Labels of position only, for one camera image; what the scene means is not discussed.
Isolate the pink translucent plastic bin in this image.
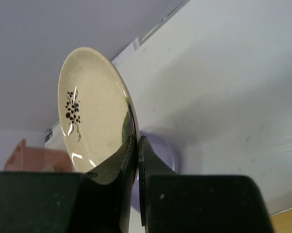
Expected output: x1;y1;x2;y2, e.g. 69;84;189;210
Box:
3;139;74;172

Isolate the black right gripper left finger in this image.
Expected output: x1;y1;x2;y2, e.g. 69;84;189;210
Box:
0;135;136;233

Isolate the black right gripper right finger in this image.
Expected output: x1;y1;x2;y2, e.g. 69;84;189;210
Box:
139;136;274;233

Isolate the purple square panda plate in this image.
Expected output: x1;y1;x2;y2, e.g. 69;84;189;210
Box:
131;131;181;212

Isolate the cream round floral plate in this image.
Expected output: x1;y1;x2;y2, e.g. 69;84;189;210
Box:
58;47;140;173

